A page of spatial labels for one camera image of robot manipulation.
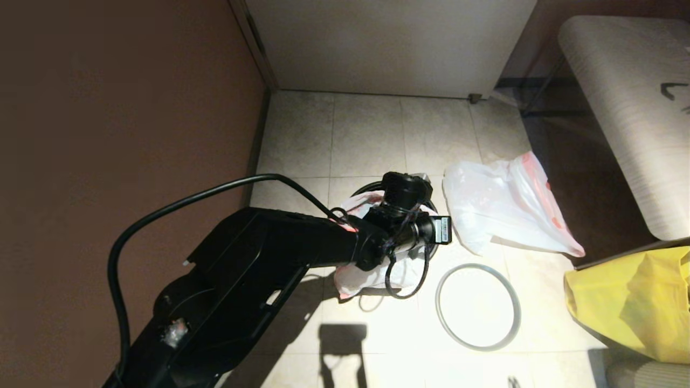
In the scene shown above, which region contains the black metal table frame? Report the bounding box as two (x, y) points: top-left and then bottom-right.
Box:
(496, 54), (599, 120)

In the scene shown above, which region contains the braided left wrist cable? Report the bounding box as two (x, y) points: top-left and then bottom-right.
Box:
(384, 216), (431, 300)

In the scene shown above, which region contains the white door panel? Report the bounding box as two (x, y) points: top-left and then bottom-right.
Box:
(245, 0), (540, 100)

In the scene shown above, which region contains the grey bin ring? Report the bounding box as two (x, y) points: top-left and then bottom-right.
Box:
(436, 264), (521, 352)

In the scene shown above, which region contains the dark door frame post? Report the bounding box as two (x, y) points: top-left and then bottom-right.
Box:
(231, 0), (279, 92)

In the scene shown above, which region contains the black trash bin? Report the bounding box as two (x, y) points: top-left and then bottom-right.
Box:
(349, 181), (440, 260)

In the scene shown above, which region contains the yellow plastic bag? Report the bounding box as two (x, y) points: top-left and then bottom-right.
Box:
(563, 247), (690, 364)

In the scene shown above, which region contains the black left elbow cable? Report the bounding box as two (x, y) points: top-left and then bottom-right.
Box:
(107, 174), (352, 380)

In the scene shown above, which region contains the beige wood-grain table top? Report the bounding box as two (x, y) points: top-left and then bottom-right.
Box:
(556, 16), (690, 241)

